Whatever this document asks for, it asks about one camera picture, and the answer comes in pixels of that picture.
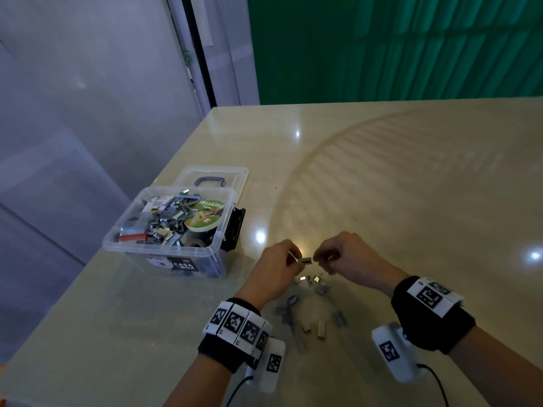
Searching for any person's right forearm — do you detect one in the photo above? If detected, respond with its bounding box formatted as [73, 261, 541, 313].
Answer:
[450, 324, 543, 407]

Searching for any transparent storage box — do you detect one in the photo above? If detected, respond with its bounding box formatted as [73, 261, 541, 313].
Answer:
[102, 185, 247, 280]

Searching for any transparent box lid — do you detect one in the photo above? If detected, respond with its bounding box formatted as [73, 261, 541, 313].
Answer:
[170, 166, 251, 192]

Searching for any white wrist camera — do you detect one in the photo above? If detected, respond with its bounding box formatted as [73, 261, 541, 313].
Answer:
[370, 323, 421, 384]
[250, 337, 287, 395]

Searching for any black camera cable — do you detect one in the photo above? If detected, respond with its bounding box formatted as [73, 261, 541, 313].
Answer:
[416, 362, 451, 407]
[225, 373, 256, 407]

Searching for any black marker wristband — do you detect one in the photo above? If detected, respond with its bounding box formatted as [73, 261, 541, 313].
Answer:
[391, 276, 477, 354]
[197, 297, 274, 375]

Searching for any black window post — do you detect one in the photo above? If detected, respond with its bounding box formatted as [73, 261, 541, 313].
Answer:
[180, 0, 217, 111]

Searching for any person's left hand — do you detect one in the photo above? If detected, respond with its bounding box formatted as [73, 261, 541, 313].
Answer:
[233, 240, 305, 312]

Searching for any person's right hand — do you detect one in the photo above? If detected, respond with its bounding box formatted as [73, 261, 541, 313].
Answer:
[312, 231, 410, 297]

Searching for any green curtain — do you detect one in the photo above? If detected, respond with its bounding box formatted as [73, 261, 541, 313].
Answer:
[248, 0, 543, 105]

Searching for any pile of metal staple strips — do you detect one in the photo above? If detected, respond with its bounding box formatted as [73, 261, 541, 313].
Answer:
[271, 274, 351, 353]

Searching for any small white staple box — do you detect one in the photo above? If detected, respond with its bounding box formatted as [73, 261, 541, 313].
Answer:
[141, 196, 176, 215]

